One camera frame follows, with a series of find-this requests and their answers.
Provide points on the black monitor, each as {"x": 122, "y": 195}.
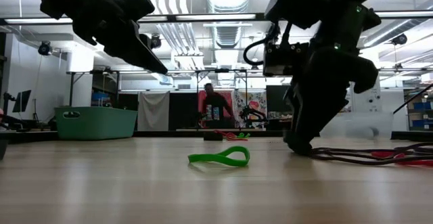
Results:
{"x": 275, "y": 99}

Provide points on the blue distant bin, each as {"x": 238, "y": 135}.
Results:
{"x": 100, "y": 99}

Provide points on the white square pillar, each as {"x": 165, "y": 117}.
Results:
{"x": 80, "y": 82}

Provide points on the black slanted rod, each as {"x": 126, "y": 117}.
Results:
{"x": 412, "y": 99}

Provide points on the floral hanging cloth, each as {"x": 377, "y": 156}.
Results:
{"x": 258, "y": 99}

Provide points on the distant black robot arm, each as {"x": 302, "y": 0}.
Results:
{"x": 253, "y": 114}

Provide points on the grey hanging cloth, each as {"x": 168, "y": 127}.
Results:
{"x": 153, "y": 110}

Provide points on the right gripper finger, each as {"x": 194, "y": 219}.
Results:
{"x": 324, "y": 115}
{"x": 299, "y": 119}

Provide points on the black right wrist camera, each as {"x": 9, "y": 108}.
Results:
{"x": 285, "y": 60}

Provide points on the white cylinder machine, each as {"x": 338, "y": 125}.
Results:
{"x": 372, "y": 102}

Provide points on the green rubber band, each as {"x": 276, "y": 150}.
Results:
{"x": 203, "y": 159}
{"x": 244, "y": 135}

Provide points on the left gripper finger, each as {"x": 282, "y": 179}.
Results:
{"x": 132, "y": 56}
{"x": 135, "y": 39}

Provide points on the clear plastic bin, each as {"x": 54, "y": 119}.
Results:
{"x": 382, "y": 122}

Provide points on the black ceiling spotlight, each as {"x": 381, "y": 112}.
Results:
{"x": 44, "y": 48}
{"x": 158, "y": 42}
{"x": 400, "y": 39}

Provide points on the teal plastic basket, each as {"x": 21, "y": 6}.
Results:
{"x": 101, "y": 126}

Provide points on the red rubber band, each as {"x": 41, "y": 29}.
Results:
{"x": 230, "y": 136}
{"x": 382, "y": 155}

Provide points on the red hanging cloth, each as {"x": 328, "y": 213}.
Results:
{"x": 202, "y": 97}

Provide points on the person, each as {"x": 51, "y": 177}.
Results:
{"x": 216, "y": 104}

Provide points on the shelf with blue bins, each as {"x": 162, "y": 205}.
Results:
{"x": 421, "y": 107}

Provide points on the thin dark rubber band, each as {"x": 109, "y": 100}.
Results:
{"x": 417, "y": 146}
{"x": 338, "y": 159}

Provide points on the small tilted monitor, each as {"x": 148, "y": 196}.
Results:
{"x": 23, "y": 100}

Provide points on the black distant rig frame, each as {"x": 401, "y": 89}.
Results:
{"x": 221, "y": 70}

